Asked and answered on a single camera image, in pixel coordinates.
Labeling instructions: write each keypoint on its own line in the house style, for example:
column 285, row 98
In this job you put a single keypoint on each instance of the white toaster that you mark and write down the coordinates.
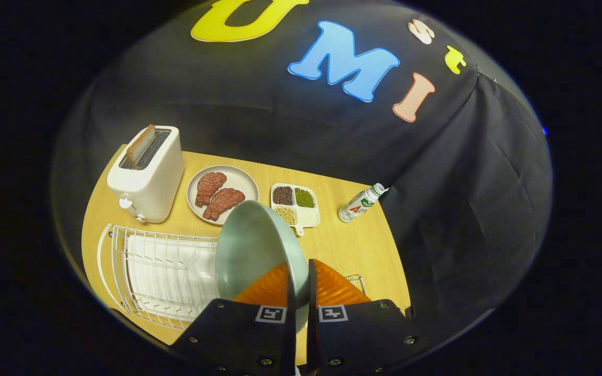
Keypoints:
column 149, row 188

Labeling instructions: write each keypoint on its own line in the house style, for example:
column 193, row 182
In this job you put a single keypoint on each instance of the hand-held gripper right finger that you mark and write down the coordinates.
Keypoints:
column 358, row 334

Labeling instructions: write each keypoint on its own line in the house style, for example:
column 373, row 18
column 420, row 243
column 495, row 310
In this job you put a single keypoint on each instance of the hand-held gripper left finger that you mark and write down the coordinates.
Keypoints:
column 238, row 334

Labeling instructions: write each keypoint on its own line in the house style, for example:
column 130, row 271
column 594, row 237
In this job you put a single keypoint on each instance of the white ribbed drip tray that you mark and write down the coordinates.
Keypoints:
column 170, row 271

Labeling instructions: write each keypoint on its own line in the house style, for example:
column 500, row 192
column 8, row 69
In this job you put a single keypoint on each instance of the white drink bottle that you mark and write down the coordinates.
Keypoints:
column 356, row 206

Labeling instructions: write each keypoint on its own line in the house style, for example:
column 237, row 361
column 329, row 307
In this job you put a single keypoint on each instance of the yellow beans pile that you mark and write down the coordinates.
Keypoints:
column 286, row 215

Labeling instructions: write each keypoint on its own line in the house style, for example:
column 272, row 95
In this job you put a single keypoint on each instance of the light green plate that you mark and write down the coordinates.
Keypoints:
column 254, row 245

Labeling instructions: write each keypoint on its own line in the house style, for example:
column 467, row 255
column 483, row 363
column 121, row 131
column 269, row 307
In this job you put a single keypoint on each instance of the white divided snack tray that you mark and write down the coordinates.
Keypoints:
column 309, row 215

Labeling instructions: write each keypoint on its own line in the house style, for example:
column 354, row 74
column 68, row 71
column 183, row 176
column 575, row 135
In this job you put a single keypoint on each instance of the green beans pile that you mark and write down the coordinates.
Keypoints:
column 304, row 198

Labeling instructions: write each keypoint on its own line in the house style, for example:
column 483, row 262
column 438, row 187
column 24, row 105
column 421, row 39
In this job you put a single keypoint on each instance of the brown steak piece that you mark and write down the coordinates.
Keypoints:
column 209, row 188
column 223, row 202

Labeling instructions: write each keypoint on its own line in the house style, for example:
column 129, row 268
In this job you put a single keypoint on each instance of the grey plate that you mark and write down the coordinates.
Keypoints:
column 241, row 180

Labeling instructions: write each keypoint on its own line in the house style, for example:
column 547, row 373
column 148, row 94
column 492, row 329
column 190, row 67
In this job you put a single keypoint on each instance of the dark red beans pile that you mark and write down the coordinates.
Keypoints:
column 283, row 195

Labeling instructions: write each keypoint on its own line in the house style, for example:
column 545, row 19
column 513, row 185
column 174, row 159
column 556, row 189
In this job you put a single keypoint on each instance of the black backdrop cloth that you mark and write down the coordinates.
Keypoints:
column 463, row 183

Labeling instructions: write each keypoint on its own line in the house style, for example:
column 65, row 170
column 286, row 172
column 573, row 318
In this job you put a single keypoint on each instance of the brown bread slice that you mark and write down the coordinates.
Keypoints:
column 140, row 146

